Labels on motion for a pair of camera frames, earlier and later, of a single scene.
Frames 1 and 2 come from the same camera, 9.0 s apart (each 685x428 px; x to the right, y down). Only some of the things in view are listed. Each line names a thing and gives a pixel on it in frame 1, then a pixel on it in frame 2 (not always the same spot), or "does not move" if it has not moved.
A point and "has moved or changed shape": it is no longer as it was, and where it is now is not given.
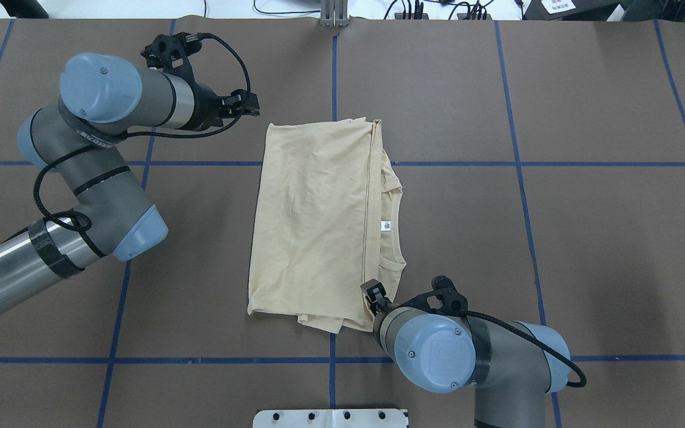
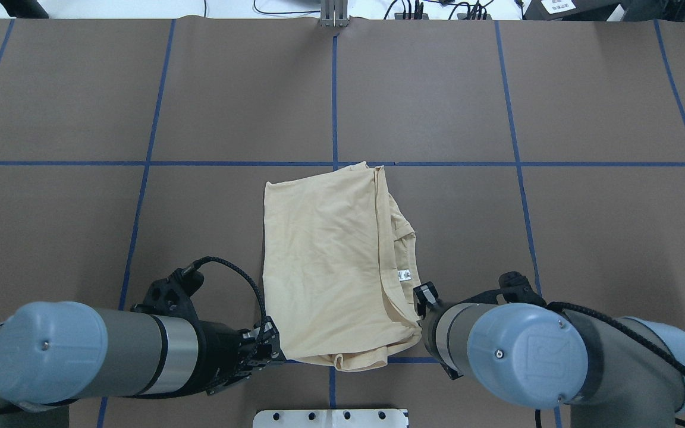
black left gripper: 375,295 to 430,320
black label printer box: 569,10 does not move
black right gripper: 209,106 to 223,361
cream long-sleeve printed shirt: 326,219 has moved or changed shape
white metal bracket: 330,418 does not move
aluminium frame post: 334,13 does not move
